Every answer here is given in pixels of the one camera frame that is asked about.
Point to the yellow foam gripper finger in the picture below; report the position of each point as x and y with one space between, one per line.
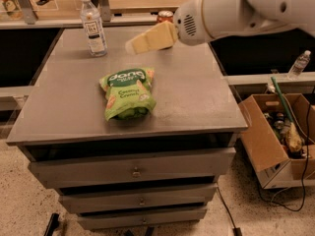
160 36

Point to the clear plastic water bottle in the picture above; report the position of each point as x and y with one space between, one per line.
92 24

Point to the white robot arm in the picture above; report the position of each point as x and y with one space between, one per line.
200 21

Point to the small clear bottle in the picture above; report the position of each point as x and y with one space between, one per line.
299 65

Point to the red soda can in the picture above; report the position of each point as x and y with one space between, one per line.
164 16

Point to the green snack bag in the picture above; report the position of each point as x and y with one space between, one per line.
128 93

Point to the top grey drawer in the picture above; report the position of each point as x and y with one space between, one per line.
102 170

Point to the grey drawer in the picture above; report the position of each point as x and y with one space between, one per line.
144 217
102 170
138 198

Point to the cardboard box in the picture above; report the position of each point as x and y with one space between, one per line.
274 168

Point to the colourful item behind panel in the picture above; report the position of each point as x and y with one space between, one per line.
10 10

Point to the middle grey drawer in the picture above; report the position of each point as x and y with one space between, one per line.
138 198

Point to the bottom grey drawer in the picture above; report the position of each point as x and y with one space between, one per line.
144 217

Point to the black object on floor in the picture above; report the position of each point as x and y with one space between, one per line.
52 225

